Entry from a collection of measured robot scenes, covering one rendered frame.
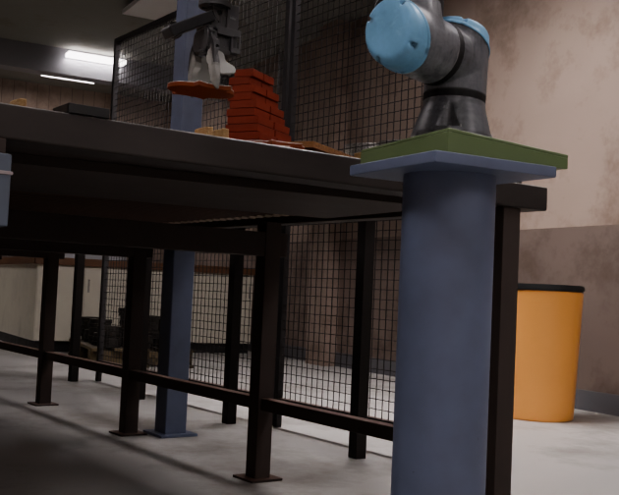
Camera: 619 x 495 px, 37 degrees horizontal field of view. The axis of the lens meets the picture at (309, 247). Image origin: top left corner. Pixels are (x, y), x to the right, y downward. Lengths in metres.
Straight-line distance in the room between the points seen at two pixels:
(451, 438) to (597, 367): 4.14
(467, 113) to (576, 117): 4.36
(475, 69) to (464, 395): 0.58
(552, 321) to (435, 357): 3.45
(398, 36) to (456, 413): 0.65
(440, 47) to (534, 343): 3.55
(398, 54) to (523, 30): 4.97
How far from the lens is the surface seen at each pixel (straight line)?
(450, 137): 1.59
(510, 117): 6.51
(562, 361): 5.13
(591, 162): 5.91
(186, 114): 4.03
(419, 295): 1.66
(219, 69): 2.03
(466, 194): 1.66
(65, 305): 8.57
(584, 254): 5.86
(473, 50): 1.74
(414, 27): 1.61
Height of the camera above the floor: 0.63
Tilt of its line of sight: 3 degrees up
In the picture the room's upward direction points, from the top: 3 degrees clockwise
